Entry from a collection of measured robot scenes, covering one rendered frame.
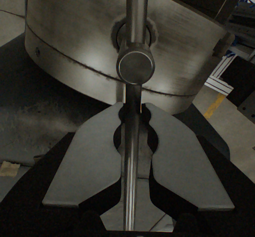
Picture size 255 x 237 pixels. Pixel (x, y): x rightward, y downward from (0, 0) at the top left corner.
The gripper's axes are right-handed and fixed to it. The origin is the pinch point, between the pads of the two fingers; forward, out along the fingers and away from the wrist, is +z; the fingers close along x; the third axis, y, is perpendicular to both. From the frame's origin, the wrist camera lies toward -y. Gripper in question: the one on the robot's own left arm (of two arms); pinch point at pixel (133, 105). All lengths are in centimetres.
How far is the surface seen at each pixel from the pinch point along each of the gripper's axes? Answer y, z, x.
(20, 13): 0, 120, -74
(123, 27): -4.5, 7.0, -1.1
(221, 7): -6.3, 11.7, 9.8
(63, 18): -5.1, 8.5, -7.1
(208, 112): 95, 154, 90
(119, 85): 1.4, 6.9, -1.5
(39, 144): 8.1, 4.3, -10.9
